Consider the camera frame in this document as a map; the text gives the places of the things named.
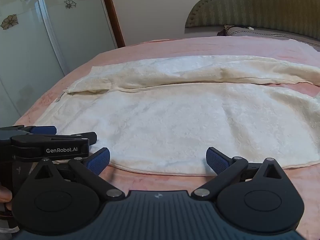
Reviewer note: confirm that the pink bed blanket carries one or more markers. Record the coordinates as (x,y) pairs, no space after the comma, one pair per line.
(175,46)

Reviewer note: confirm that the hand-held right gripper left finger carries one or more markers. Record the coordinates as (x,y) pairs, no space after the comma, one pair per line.
(99,159)

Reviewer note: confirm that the flower print glass wardrobe doors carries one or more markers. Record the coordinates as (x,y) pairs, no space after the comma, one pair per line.
(25,55)

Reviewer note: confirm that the wooden wardrobe frame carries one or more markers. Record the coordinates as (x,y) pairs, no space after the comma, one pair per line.
(112,15)

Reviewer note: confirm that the person's left hand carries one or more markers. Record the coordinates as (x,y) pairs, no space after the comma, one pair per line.
(4,196)

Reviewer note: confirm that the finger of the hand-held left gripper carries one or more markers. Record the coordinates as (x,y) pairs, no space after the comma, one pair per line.
(82,138)
(43,130)

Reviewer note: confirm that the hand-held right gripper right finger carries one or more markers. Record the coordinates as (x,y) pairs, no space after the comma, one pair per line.
(216,160)

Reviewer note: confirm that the white fleece pants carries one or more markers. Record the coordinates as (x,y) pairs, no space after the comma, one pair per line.
(162,120)

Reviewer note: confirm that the green padded headboard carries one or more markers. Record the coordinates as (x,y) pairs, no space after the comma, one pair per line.
(250,5)

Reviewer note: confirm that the grey pillow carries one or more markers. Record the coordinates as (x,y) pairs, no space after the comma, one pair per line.
(250,33)

